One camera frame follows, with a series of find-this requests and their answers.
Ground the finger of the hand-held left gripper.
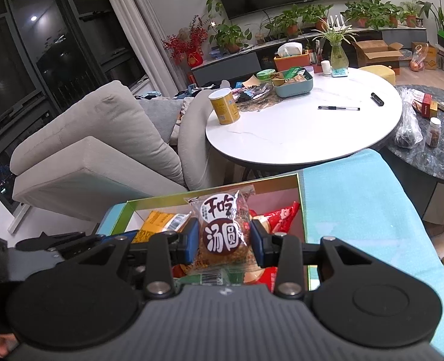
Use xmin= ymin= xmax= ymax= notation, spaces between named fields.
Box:
xmin=15 ymin=229 xmax=140 ymax=259

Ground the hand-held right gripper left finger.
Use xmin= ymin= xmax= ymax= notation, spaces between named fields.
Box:
xmin=62 ymin=221 xmax=201 ymax=298

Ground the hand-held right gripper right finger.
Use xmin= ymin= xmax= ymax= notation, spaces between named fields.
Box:
xmin=249 ymin=219 xmax=390 ymax=298

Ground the green cardboard box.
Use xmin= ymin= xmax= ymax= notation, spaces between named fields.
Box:
xmin=96 ymin=173 xmax=320 ymax=290

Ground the clear brown-label snack packet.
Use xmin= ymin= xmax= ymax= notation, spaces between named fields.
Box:
xmin=184 ymin=186 xmax=256 ymax=284

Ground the red cartoon snack packet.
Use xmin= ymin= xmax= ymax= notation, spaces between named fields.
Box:
xmin=245 ymin=201 xmax=301 ymax=285

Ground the grey sofa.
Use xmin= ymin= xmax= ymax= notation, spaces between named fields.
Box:
xmin=9 ymin=80 xmax=232 ymax=211

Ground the white round table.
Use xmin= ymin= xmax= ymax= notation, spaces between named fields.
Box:
xmin=206 ymin=67 xmax=403 ymax=166

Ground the yellow can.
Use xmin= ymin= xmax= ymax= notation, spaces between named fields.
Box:
xmin=209 ymin=88 xmax=241 ymax=126

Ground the blue basket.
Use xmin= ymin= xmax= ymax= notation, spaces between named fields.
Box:
xmin=273 ymin=71 xmax=313 ymax=97

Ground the grey television cabinet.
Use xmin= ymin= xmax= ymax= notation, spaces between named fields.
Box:
xmin=190 ymin=26 xmax=427 ymax=83

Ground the orange tissue box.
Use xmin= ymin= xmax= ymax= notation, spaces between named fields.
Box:
xmin=274 ymin=42 xmax=310 ymax=72

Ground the clear plastic bag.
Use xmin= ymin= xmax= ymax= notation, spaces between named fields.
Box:
xmin=394 ymin=86 xmax=424 ymax=148

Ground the dark marble round table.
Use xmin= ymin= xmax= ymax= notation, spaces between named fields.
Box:
xmin=380 ymin=85 xmax=444 ymax=189

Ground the red flower plant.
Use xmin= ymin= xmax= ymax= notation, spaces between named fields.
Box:
xmin=162 ymin=15 xmax=209 ymax=66

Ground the glass vase with plant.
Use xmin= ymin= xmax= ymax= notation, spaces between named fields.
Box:
xmin=312 ymin=19 xmax=358 ymax=70

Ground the brown spice jar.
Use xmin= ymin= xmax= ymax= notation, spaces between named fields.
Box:
xmin=425 ymin=117 xmax=442 ymax=148

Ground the white curtain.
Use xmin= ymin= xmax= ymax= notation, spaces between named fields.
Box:
xmin=96 ymin=0 xmax=177 ymax=96

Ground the dark window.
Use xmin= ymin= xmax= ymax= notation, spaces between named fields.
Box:
xmin=0 ymin=0 xmax=147 ymax=211

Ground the open cardboard box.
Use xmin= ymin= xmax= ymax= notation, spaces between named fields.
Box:
xmin=352 ymin=40 xmax=405 ymax=76

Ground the bushy potted green plant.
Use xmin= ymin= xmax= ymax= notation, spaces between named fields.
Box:
xmin=344 ymin=0 xmax=403 ymax=29

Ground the small potted green plant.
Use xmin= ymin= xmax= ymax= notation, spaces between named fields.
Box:
xmin=400 ymin=0 xmax=423 ymax=28

